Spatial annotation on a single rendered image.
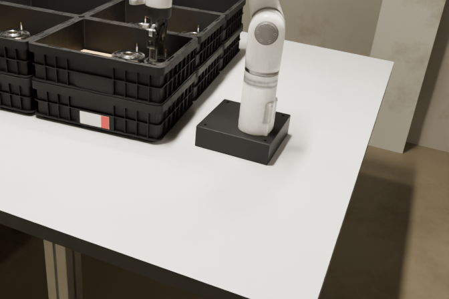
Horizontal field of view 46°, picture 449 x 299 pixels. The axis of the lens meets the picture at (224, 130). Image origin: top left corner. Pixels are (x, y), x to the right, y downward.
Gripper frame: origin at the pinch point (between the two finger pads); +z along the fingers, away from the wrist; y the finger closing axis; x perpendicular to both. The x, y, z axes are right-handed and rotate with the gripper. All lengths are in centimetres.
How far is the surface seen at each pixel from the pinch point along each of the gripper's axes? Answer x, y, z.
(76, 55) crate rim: 17.1, -16.7, -2.0
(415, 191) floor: -111, 99, 89
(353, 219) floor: -79, 64, 89
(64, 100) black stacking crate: 21.9, -15.0, 12.9
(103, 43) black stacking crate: 21.0, 12.4, 4.1
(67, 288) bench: 4, -55, 42
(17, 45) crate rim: 35.0, -14.8, -1.4
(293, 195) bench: -46, -32, 19
